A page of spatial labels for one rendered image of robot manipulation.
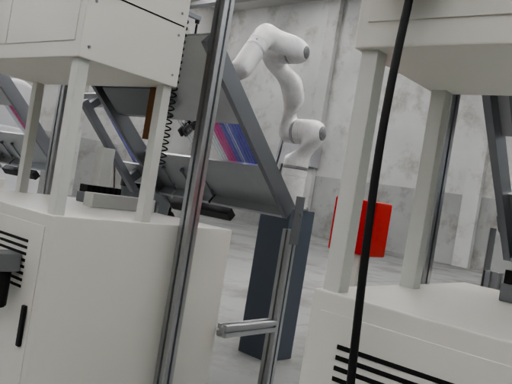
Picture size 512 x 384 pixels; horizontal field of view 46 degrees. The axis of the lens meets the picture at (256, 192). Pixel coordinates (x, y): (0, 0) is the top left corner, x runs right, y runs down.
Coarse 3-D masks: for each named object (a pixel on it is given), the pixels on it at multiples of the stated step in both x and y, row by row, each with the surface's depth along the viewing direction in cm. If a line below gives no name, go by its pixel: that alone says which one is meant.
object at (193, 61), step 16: (192, 48) 185; (192, 64) 190; (192, 80) 196; (112, 96) 224; (128, 96) 218; (144, 96) 212; (192, 96) 202; (224, 96) 192; (128, 112) 225; (144, 112) 219; (176, 112) 214; (192, 112) 209; (224, 112) 198
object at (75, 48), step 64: (0, 0) 169; (64, 0) 148; (128, 0) 151; (0, 64) 178; (64, 64) 158; (128, 64) 154; (64, 128) 145; (64, 192) 145; (0, 256) 144; (0, 320) 152
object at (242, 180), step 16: (176, 160) 238; (224, 160) 220; (160, 176) 255; (176, 176) 247; (208, 176) 232; (224, 176) 226; (240, 176) 220; (256, 176) 214; (208, 192) 241; (224, 192) 234; (240, 192) 227; (256, 192) 221
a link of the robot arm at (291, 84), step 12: (264, 60) 268; (276, 60) 265; (276, 72) 269; (288, 72) 269; (288, 84) 268; (300, 84) 270; (288, 96) 271; (300, 96) 272; (288, 108) 275; (288, 120) 281; (288, 132) 282
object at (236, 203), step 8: (160, 192) 256; (168, 192) 253; (176, 192) 251; (208, 200) 238; (216, 200) 236; (224, 200) 234; (232, 200) 232; (240, 200) 230; (240, 208) 227; (248, 208) 225; (256, 208) 223; (264, 208) 221; (272, 208) 220; (280, 216) 215
